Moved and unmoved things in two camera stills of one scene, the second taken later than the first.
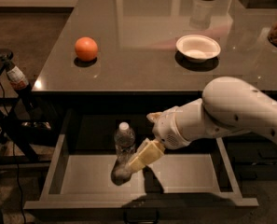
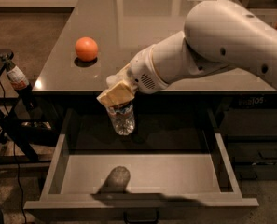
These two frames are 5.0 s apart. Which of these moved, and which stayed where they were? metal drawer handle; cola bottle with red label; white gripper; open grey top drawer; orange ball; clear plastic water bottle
Moved: white gripper; clear plastic water bottle
Stayed: cola bottle with red label; orange ball; open grey top drawer; metal drawer handle
